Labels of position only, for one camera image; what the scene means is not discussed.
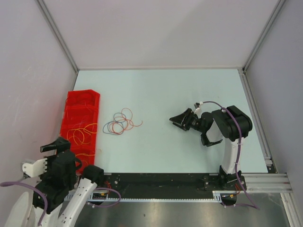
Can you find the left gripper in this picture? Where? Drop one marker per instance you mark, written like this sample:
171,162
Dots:
59,144

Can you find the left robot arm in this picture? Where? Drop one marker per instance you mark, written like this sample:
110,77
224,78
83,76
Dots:
60,197

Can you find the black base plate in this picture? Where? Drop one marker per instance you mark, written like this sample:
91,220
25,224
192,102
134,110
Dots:
169,185

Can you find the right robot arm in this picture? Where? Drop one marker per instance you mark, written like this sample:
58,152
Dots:
230,126

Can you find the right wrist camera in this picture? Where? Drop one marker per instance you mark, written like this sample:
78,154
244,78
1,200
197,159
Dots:
198,108

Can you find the slotted cable duct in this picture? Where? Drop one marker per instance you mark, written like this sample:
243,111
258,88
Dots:
214,196

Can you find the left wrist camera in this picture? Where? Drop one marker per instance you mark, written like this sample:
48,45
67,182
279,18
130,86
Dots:
33,168

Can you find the red plastic bin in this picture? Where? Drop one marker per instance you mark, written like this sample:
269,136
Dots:
80,124

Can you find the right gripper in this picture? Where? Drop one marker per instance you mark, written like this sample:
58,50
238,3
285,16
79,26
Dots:
189,114

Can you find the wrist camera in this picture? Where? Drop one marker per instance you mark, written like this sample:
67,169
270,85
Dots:
33,168
198,108

